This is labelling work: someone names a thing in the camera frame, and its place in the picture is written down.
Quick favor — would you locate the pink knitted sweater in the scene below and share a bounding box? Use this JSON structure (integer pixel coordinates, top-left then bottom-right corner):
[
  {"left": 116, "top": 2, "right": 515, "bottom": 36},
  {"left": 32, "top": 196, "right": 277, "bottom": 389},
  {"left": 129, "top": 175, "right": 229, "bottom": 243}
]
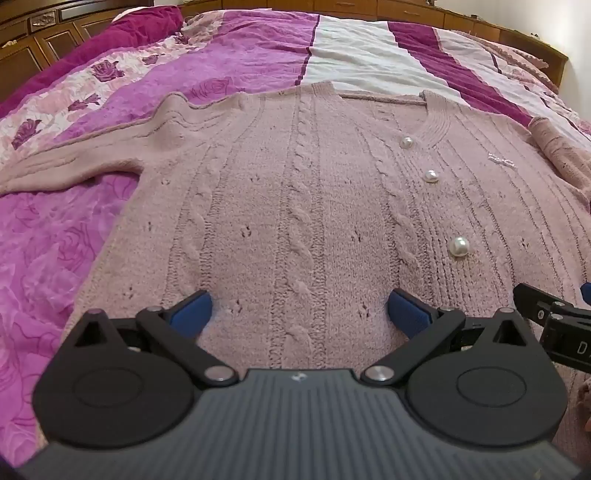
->
[{"left": 0, "top": 80, "right": 591, "bottom": 472}]

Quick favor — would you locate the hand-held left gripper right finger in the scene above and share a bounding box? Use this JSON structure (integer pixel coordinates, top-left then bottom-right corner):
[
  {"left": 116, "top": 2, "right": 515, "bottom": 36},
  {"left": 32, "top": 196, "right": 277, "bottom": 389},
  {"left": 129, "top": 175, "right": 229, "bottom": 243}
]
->
[{"left": 361, "top": 288, "right": 532, "bottom": 385}]

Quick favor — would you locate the dark wooden headboard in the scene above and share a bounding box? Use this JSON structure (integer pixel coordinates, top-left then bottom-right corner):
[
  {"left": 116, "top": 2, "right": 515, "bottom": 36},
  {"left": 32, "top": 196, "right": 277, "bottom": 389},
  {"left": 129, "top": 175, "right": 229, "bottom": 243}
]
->
[{"left": 0, "top": 0, "right": 155, "bottom": 88}]

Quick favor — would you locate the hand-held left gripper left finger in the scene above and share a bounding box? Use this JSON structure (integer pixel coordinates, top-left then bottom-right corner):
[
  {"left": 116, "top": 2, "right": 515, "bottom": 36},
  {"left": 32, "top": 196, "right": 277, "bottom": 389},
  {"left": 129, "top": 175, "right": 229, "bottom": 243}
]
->
[{"left": 65, "top": 290, "right": 237, "bottom": 387}]

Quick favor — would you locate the pink chenille blanket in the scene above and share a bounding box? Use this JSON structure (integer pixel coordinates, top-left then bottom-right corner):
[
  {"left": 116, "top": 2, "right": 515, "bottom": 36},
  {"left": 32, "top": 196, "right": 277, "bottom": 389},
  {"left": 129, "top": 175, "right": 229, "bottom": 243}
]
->
[{"left": 455, "top": 28, "right": 561, "bottom": 93}]

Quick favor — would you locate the light wooden cabinet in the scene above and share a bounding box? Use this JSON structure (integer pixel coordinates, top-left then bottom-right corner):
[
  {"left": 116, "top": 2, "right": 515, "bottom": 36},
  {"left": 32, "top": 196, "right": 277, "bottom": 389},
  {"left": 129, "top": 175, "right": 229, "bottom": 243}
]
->
[{"left": 182, "top": 0, "right": 570, "bottom": 89}]

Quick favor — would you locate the magenta velvet pillow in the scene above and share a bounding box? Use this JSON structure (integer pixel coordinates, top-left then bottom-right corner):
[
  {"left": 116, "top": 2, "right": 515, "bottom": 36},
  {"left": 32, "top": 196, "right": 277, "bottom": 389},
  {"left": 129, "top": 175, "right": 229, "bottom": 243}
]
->
[{"left": 0, "top": 6, "right": 185, "bottom": 118}]

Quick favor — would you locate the purple striped floral bedspread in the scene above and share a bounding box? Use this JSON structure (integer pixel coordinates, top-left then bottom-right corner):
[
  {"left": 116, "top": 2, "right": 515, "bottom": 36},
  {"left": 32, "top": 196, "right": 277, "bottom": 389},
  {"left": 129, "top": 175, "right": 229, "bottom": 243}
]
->
[{"left": 0, "top": 9, "right": 591, "bottom": 467}]

